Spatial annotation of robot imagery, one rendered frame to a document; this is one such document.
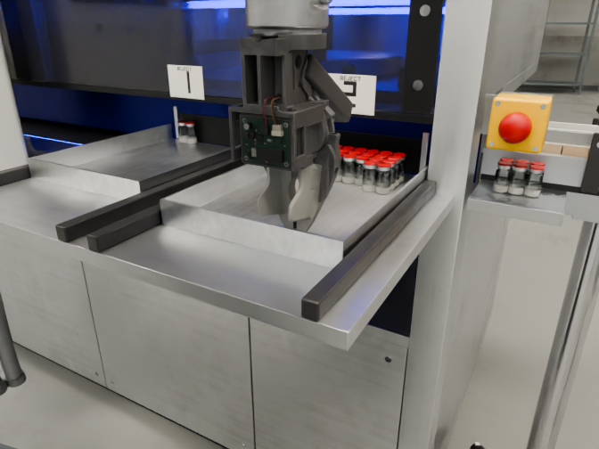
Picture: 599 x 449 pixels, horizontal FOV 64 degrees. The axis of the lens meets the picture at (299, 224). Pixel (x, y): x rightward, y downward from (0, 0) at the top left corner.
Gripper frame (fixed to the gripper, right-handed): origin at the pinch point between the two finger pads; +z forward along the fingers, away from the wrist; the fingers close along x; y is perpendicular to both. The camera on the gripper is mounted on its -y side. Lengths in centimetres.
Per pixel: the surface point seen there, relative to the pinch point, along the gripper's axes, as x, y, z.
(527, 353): 27, -123, 92
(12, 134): -85, -19, 3
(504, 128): 17.0, -25.3, -7.8
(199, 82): -37.5, -28.7, -10.3
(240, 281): -2.1, 8.7, 3.6
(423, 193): 8.1, -21.9, 1.7
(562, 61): -4, -972, 48
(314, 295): 7.2, 10.2, 1.6
